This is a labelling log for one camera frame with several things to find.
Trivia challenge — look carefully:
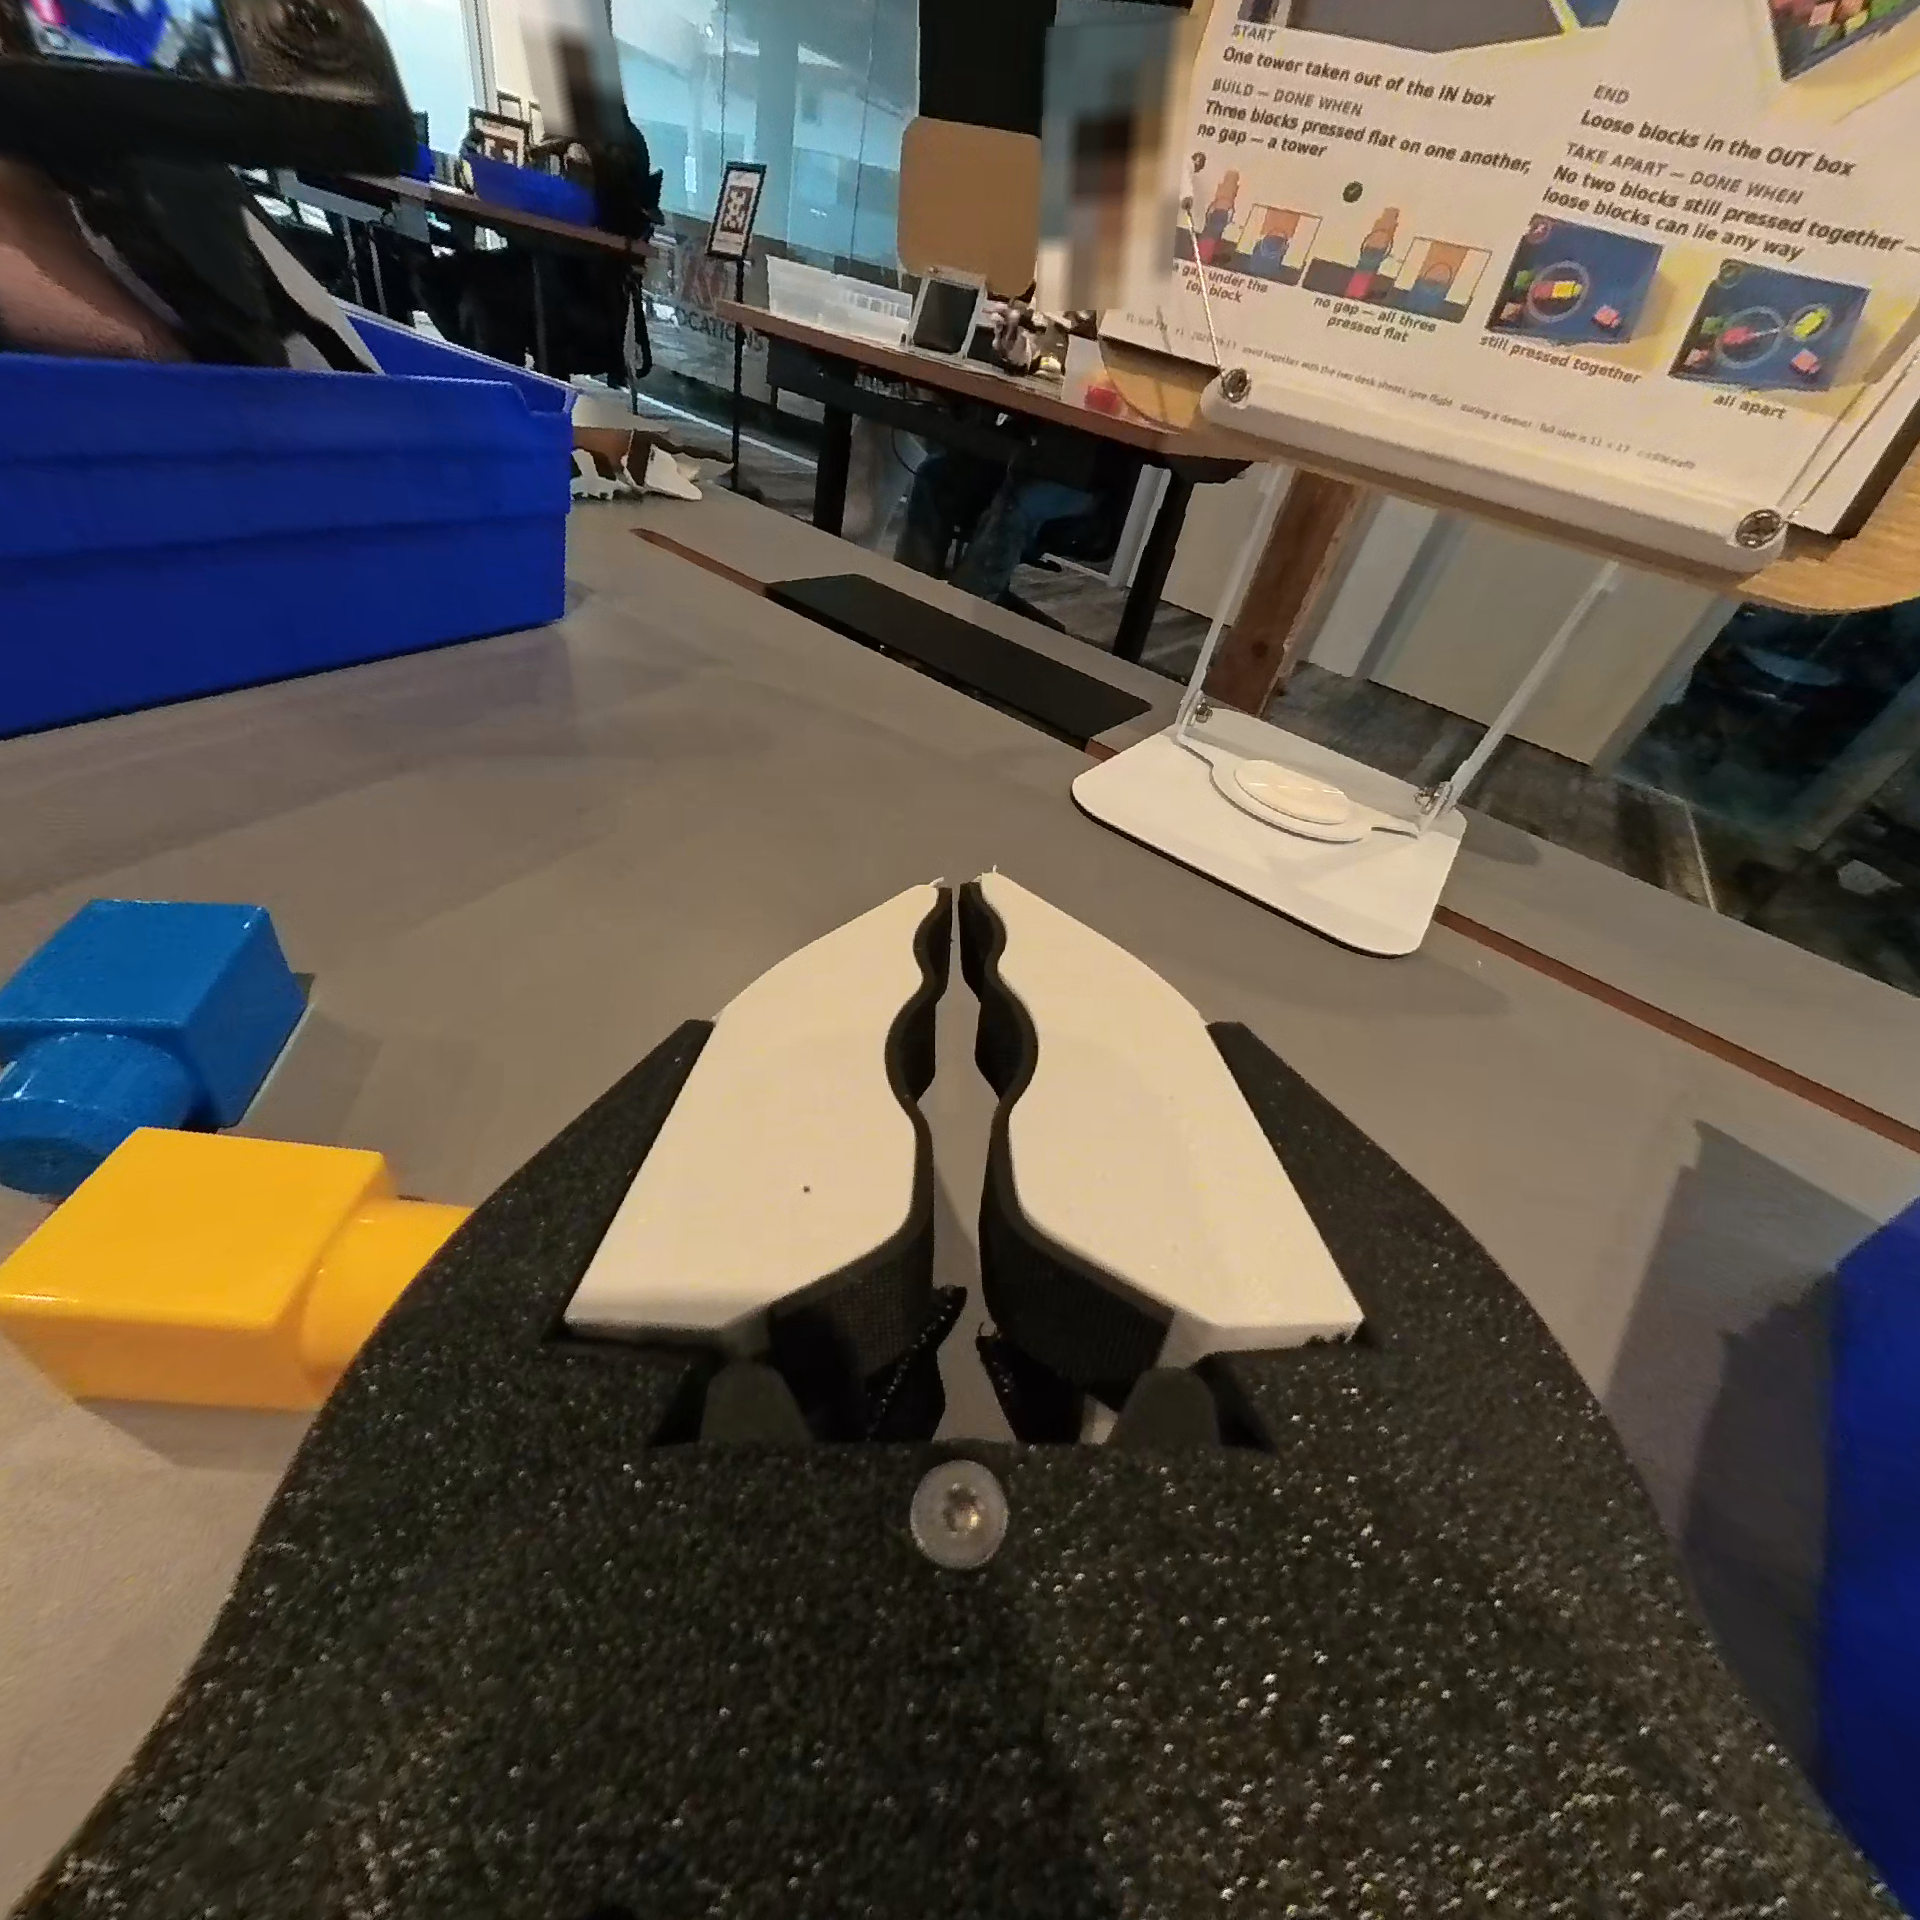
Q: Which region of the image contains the printed instruction sheet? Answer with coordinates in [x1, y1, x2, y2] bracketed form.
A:
[1099, 0, 1920, 538]

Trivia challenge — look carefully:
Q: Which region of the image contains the small blue storage bin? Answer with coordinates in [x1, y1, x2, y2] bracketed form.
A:
[456, 139, 590, 227]

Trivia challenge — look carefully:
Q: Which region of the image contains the tan rounded panel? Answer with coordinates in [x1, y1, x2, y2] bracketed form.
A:
[897, 117, 1045, 302]

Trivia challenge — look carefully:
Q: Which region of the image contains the blue plastic bin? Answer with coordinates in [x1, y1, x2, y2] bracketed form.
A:
[0, 301, 582, 741]

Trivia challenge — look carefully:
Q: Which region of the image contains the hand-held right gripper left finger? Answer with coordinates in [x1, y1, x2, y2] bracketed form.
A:
[566, 884, 963, 1351]

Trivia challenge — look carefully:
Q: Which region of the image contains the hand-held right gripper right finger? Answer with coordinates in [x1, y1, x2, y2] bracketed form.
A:
[960, 869, 1365, 1362]

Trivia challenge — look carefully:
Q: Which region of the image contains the yellow mega block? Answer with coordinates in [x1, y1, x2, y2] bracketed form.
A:
[0, 1129, 470, 1411]

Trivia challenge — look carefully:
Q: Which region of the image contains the wooden post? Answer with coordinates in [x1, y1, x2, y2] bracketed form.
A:
[1202, 462, 1363, 721]

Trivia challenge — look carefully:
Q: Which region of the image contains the black rubber strip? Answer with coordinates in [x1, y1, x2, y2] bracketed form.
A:
[766, 575, 1150, 749]

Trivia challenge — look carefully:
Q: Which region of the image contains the person's left hand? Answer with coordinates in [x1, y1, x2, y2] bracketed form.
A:
[0, 157, 196, 362]

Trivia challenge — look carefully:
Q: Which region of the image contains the dark background table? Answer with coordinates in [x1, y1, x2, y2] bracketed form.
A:
[239, 167, 662, 384]

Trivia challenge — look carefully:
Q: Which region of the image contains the white crumpled paper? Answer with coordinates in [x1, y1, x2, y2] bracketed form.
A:
[573, 395, 703, 504]

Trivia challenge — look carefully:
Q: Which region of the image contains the brown top desk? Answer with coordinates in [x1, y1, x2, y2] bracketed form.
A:
[717, 298, 1253, 662]

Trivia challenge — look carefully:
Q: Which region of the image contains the blue mega block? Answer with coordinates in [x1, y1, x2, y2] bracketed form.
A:
[0, 897, 312, 1197]

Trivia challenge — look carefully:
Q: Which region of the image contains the clear plastic container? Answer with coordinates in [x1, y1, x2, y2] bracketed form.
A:
[766, 252, 919, 335]

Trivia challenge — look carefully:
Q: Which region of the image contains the blue bin holding blocks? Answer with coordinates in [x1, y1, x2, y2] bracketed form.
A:
[1805, 1215, 1920, 1824]

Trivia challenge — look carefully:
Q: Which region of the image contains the small white screen device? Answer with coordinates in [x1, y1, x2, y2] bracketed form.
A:
[909, 265, 989, 362]

